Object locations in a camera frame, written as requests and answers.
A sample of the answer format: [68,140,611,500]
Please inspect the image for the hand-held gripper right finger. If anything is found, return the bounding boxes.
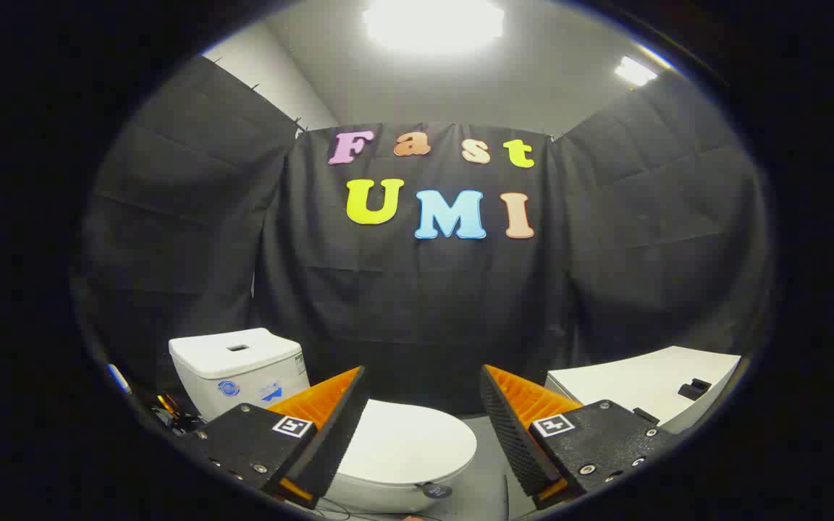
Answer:
[479,363,676,510]

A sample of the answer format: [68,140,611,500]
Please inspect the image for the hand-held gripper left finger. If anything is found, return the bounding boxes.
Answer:
[196,365,372,510]

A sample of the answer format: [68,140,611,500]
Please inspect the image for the white toilet lid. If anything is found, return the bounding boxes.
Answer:
[336,400,478,485]

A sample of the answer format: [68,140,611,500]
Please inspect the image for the white toilet with tank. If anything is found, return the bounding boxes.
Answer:
[169,328,478,516]

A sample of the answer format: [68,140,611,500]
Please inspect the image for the white door panel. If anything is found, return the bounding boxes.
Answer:
[544,346,743,435]

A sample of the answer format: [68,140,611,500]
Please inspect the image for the black backdrop cloth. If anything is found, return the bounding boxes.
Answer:
[73,56,776,417]

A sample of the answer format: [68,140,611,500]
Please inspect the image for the small ceiling light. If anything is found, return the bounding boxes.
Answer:
[613,56,659,87]

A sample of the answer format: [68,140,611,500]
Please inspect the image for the large ceiling light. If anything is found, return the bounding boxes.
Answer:
[363,0,505,56]

